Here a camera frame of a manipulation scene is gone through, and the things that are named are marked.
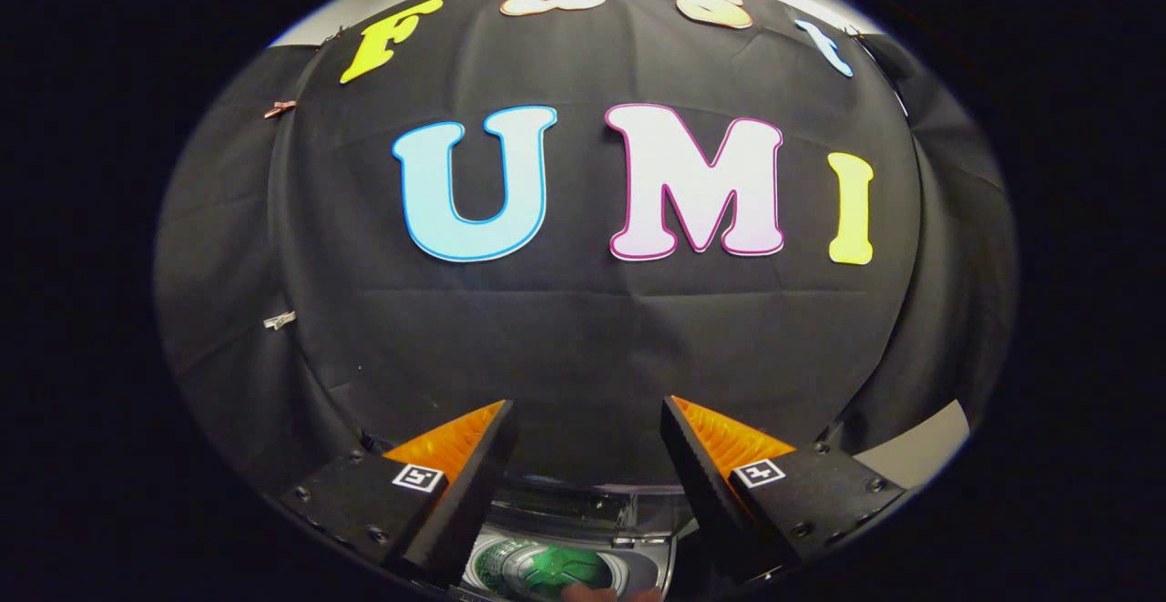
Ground black backdrop cloth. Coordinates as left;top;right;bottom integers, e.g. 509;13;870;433
155;0;1017;512

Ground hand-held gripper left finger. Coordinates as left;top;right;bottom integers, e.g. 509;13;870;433
278;400;518;589

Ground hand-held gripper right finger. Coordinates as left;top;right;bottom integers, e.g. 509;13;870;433
660;395;908;586

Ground grey washing machine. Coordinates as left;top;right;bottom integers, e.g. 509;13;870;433
453;470;698;602

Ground dark washing machine lid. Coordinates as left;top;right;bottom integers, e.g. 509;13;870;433
506;470;686;499

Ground green polo shirt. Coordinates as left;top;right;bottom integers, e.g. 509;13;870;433
508;543;613;599

